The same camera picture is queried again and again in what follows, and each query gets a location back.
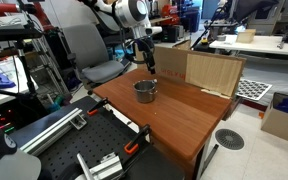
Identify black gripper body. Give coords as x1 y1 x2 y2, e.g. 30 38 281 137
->
140 44 155 66

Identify long aluminium extrusion rail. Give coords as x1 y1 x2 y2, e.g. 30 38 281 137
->
18 107 84 157

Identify grey office chair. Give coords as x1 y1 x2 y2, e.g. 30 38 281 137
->
61 23 127 96

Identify small aluminium corner bracket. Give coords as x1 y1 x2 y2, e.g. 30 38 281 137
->
69 113 89 131

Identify light wooden box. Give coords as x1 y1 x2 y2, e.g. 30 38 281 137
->
235 28 257 45

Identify black table leg frame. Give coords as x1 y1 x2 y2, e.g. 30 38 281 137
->
191 134 220 180

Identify blue cloth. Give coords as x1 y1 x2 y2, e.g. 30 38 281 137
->
0 69 18 90

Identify aluminium mount bracket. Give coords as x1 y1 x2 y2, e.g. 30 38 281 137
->
75 151 125 180

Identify white side table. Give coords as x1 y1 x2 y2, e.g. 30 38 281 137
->
0 54 40 113

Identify brown cardboard sheet red print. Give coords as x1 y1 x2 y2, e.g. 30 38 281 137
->
135 44 247 100

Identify black perforated breadboard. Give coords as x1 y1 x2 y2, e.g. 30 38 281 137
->
8 95 186 180

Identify black tripod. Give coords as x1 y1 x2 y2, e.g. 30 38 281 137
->
0 39 49 112

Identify long white table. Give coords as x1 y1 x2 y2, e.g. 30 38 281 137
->
208 33 288 58

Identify white perforated crate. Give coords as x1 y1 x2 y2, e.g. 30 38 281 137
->
235 77 274 102

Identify stainless steel pot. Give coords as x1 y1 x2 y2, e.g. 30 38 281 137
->
132 79 158 104

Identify open cardboard box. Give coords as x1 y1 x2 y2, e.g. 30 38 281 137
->
260 91 288 146

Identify black stereo camera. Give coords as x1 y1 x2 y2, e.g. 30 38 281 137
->
0 24 45 43

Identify grey and black cap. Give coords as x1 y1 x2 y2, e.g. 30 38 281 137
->
0 117 43 180

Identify metal step ladder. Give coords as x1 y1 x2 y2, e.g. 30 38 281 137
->
30 35 72 98

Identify black orange-handled clamp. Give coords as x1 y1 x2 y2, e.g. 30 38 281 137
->
86 96 110 117
123 123 152 155

